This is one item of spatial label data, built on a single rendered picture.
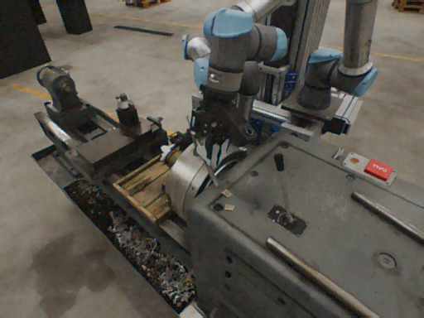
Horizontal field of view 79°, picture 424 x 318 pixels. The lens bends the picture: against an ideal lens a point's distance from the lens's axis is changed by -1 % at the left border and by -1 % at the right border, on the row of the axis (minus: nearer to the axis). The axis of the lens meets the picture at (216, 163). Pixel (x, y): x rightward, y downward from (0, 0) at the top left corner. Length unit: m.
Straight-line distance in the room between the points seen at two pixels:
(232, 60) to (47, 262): 2.03
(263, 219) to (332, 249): 0.16
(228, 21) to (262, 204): 0.41
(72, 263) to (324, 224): 1.86
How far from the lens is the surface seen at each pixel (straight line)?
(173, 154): 1.01
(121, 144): 1.36
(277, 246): 0.58
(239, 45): 0.55
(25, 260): 2.41
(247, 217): 0.63
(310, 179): 0.75
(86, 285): 2.09
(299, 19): 1.37
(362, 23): 0.98
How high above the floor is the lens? 1.77
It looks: 43 degrees down
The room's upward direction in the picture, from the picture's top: straight up
